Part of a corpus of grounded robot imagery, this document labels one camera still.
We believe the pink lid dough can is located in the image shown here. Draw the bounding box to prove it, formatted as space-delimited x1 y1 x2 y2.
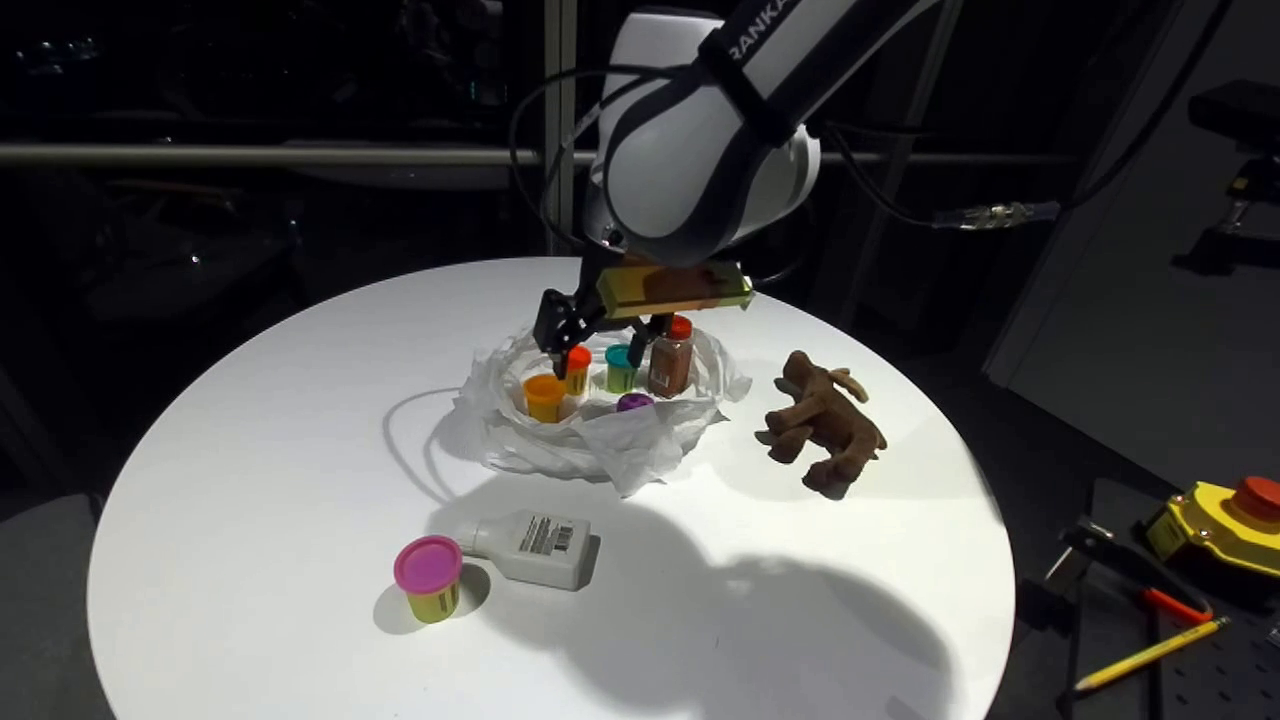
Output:
391 532 466 627

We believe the yellow pencil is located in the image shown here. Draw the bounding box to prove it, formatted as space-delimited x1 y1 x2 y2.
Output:
1068 613 1232 699

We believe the white plastic bag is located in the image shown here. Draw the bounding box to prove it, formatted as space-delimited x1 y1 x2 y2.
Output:
446 325 759 503

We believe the grey window pillar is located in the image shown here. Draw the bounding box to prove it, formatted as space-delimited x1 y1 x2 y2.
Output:
537 0 584 261

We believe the orange-capped spice bottle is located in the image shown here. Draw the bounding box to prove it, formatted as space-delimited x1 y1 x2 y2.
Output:
517 372 576 429

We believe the grey metal window railing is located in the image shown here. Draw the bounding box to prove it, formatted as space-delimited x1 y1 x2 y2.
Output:
0 135 614 171

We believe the teal lid dough can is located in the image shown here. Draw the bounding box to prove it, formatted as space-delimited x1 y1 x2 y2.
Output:
601 341 643 395

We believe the yellow emergency stop button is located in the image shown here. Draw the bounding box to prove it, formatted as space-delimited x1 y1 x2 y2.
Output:
1140 470 1280 583

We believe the orange lid dough can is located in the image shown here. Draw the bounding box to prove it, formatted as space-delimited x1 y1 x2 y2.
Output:
557 341 601 399

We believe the black perforated bench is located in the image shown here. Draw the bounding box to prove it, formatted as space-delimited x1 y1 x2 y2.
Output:
1024 471 1280 720

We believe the black red pen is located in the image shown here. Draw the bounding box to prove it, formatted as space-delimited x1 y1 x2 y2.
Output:
1061 517 1219 632

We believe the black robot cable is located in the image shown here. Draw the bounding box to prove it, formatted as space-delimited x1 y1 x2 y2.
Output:
505 61 633 261

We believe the brown plush moose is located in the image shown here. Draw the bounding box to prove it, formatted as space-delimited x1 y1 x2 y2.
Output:
753 345 890 503

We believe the small white square bottle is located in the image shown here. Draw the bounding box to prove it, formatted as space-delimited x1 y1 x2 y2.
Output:
456 508 602 595

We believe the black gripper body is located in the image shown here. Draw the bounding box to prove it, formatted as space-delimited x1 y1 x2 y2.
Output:
570 277 636 336

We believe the red cap spice bottle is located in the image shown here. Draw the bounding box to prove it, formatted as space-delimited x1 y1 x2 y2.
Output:
643 314 698 399

